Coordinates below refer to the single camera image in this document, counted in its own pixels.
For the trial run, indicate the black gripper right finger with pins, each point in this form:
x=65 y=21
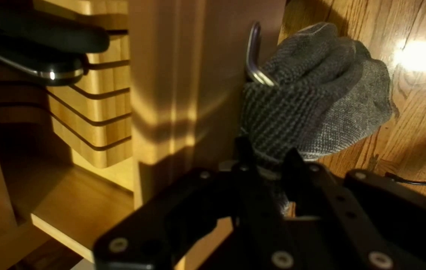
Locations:
x=299 y=182

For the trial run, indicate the grey hanging towel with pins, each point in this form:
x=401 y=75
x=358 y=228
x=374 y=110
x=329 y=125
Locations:
x=329 y=93

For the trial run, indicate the wooden knife block insert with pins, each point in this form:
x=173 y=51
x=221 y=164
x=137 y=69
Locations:
x=94 y=114

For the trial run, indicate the wooden top drawer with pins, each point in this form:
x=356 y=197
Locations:
x=187 y=71

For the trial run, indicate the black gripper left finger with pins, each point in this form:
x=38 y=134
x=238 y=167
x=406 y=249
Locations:
x=247 y=174

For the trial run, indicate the metal drawer handle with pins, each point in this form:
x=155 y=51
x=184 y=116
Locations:
x=251 y=59

